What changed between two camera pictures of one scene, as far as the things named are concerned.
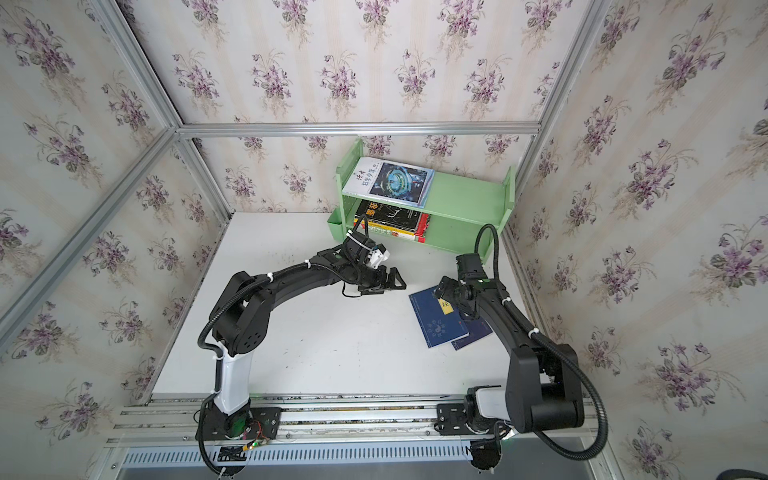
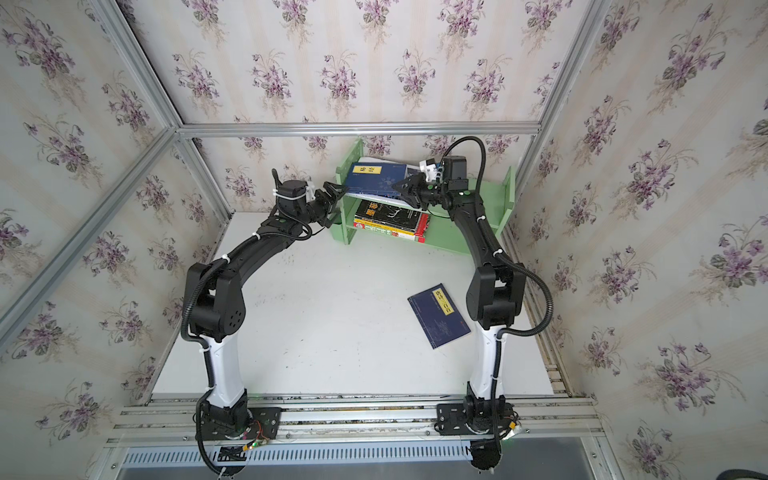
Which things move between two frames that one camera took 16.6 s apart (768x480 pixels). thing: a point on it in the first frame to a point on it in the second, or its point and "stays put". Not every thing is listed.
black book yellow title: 394,217 stays put
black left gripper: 377,278 to 321,200
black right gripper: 450,290 to 417,192
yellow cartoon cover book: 381,226 stays put
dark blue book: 439,321 to 374,179
